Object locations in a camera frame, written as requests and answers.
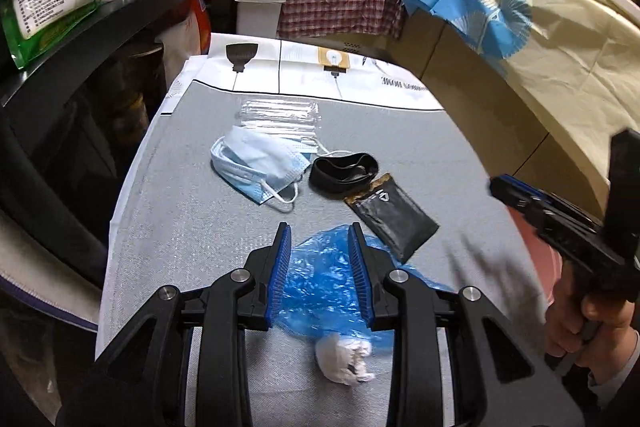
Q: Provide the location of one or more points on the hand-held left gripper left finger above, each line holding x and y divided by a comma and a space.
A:
280, 277

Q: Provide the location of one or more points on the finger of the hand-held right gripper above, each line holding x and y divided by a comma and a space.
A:
517, 194

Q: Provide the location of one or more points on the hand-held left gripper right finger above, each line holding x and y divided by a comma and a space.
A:
360, 277

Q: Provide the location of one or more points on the blue plastic bag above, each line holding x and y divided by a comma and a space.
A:
320, 287

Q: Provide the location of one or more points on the black foil pouch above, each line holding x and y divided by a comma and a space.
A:
395, 219

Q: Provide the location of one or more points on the pink plastic bin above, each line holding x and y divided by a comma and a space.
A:
542, 267

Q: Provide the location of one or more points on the white tissue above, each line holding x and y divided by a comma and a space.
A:
340, 357

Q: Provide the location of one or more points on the light blue face mask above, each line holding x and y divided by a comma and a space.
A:
260, 167

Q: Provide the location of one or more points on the clear packet of white sticks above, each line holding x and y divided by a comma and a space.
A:
275, 117

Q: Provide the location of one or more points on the person's right forearm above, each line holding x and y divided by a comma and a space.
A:
617, 387

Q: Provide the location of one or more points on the person's right hand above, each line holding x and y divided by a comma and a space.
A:
565, 312

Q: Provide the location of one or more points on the grey table mat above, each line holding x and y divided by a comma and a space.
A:
200, 232

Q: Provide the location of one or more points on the cream and blue printed tablecloth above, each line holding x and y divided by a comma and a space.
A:
565, 57

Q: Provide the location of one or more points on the orange printed sack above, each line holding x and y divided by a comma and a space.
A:
200, 22

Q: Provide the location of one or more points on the white lidded bin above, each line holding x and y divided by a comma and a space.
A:
257, 9

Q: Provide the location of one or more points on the black shelf rack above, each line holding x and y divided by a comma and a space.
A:
125, 2

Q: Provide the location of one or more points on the green and white packet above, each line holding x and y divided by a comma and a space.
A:
45, 2

